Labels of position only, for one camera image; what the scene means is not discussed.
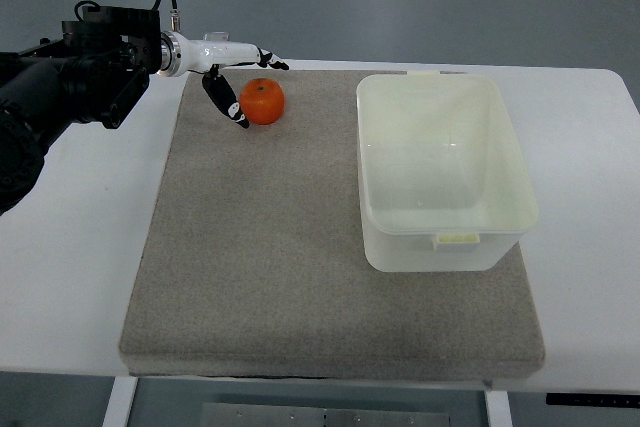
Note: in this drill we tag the grey felt mat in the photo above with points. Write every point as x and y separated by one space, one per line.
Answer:
254 264

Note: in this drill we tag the black table control panel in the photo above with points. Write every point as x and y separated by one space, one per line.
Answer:
626 401

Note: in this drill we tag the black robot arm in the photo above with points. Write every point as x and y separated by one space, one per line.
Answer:
97 72

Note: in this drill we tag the white plastic box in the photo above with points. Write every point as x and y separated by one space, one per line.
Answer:
443 185

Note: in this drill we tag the orange fruit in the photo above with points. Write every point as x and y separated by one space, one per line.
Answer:
262 101

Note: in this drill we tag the small clear plastic object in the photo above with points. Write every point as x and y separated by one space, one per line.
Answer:
216 36

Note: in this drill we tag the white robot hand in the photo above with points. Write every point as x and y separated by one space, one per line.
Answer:
201 55

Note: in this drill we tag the white table leg frame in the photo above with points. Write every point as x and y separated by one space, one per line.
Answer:
119 406

